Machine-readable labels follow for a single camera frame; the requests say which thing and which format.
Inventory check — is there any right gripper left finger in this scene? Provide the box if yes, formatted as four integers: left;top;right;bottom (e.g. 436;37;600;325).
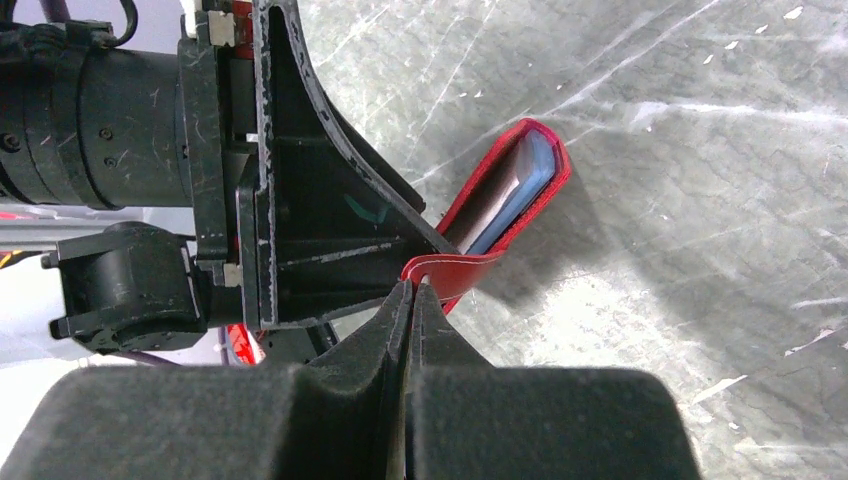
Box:
1;281;414;479

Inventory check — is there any red leather card holder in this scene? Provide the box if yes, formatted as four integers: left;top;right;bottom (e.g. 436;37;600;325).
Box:
400;118;572;313

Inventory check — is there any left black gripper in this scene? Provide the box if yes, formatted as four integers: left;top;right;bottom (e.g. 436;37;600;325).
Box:
178;1;451;330

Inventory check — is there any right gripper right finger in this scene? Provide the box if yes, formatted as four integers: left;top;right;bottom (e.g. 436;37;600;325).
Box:
406;284;700;479

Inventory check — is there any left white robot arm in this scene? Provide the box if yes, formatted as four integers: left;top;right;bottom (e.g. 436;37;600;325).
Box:
1;1;451;354

